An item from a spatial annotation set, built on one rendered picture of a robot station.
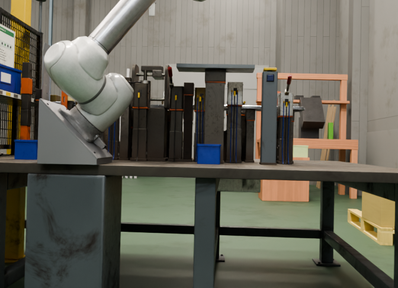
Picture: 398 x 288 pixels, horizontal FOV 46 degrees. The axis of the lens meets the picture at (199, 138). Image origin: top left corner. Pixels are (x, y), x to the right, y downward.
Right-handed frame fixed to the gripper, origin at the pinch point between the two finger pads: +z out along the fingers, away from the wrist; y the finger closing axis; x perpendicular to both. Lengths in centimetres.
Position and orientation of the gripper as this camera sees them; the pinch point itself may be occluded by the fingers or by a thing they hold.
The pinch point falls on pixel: (149, 10)
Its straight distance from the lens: 247.3
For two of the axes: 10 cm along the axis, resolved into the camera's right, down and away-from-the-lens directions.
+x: -10.0, -0.2, 0.4
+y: 0.4, 0.2, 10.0
